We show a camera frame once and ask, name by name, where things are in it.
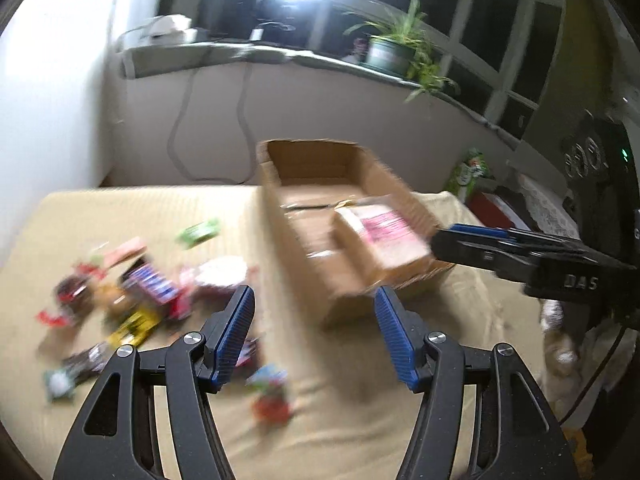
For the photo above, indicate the green snack bag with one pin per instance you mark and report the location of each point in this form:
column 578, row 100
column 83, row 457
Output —
column 465, row 176

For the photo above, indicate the lace white cloth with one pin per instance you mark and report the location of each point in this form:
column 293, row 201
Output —
column 546, row 209

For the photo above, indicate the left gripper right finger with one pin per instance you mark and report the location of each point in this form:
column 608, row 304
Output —
column 515, row 434

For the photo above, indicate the green candy packet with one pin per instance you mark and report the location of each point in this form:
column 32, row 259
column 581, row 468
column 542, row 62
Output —
column 199, row 233

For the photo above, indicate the small dark red-ended candy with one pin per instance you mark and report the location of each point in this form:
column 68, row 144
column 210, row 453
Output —
column 73, row 302

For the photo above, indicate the white power adapter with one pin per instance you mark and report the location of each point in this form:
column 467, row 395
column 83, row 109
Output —
column 171, row 29

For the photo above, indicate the open cardboard box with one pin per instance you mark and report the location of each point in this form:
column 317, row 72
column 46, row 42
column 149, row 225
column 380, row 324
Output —
column 302, row 182

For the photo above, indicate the pink candy packet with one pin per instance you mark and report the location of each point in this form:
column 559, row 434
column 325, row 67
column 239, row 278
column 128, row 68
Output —
column 106, row 257

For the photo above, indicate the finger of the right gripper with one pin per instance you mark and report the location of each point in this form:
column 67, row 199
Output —
column 515, row 235
column 508, row 260

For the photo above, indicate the brown braised egg packet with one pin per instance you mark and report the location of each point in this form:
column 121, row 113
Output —
column 113, row 300

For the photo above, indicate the bagged toast bread loaf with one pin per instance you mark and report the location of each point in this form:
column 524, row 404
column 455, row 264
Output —
column 379, row 242

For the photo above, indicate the snickers bar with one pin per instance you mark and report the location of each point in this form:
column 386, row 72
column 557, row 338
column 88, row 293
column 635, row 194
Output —
column 88, row 363
column 156, row 290

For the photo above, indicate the yellow snack packet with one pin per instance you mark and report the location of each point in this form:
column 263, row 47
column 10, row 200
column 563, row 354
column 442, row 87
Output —
column 136, row 328

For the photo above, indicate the red gift box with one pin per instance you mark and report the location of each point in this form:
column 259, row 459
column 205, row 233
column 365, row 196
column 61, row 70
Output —
column 494, row 212

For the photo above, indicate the potted spider plant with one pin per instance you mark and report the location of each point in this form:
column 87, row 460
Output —
column 400, row 47

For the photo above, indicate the striped beige table cloth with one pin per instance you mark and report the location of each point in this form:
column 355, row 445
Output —
column 352, row 418

